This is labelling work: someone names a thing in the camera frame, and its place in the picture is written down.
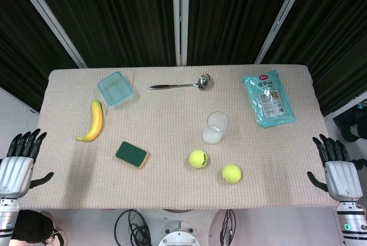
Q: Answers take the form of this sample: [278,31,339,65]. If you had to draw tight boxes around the beige waffle tablecloth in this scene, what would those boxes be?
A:
[37,64,341,211]

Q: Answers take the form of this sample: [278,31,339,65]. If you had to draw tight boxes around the transparent plastic cup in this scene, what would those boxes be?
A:
[202,111,229,146]

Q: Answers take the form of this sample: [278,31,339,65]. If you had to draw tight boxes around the green yellow sponge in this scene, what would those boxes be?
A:
[115,140,150,169]

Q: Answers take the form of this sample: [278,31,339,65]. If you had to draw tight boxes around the teal plastic bag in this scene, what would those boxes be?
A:
[242,69,298,128]

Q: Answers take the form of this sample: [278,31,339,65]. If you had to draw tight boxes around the yellow tennis ball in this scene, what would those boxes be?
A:
[221,164,242,184]
[189,149,211,169]

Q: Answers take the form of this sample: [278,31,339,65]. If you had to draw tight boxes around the person head black hair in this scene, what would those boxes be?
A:
[13,210,68,246]

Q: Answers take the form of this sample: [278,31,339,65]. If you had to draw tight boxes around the grey round robot base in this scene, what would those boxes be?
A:
[157,218,208,246]

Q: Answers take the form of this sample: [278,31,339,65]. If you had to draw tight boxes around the black cable bundle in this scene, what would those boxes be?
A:
[114,208,151,246]
[220,208,239,246]

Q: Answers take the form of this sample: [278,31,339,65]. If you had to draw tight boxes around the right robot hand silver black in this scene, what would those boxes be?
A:
[306,133,365,202]

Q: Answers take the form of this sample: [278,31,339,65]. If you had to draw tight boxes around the metal ladle black handle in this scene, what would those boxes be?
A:
[149,73,212,91]

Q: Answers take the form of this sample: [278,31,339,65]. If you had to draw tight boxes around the yellow banana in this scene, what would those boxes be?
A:
[76,99,104,143]

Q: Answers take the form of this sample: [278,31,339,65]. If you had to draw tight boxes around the clear container blue rim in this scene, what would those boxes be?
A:
[97,71,134,108]

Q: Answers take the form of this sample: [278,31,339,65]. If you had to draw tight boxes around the black curtain panel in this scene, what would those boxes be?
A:
[186,0,298,66]
[263,0,367,116]
[27,0,177,68]
[0,0,81,112]

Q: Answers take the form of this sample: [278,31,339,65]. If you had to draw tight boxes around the black equipment with cables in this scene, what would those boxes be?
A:
[332,96,367,143]

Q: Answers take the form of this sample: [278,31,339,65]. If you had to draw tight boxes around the white partition post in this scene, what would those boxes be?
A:
[254,0,308,65]
[11,0,88,68]
[171,0,189,67]

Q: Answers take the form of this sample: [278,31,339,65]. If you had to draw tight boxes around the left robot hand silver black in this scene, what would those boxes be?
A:
[0,128,54,201]

